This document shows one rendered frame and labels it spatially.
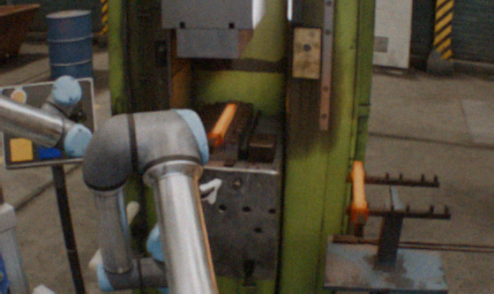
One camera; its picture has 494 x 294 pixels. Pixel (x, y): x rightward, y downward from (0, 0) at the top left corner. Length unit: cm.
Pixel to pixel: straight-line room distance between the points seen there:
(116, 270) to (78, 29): 517
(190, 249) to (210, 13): 93
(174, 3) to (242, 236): 83
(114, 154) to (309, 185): 110
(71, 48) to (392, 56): 409
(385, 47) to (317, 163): 516
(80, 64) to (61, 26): 52
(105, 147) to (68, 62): 533
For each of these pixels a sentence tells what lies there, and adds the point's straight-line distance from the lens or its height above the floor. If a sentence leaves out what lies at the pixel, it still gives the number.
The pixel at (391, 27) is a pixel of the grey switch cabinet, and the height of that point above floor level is 63.
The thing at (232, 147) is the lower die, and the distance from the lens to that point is 176.
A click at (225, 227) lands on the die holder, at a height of 69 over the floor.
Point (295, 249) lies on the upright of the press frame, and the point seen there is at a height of 49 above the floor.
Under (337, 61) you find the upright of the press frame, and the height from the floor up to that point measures 124.
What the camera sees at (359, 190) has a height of 95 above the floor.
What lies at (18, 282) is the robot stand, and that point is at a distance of 91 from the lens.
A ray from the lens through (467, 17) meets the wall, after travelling 761.
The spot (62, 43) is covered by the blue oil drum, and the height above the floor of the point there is 56.
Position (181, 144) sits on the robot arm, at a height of 128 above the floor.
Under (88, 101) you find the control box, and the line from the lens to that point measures 178.
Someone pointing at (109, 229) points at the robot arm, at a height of 106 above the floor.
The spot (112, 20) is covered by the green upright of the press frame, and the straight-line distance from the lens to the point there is 191.
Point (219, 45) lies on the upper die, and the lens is 167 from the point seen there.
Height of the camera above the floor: 164
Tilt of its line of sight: 20 degrees down
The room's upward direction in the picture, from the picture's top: straight up
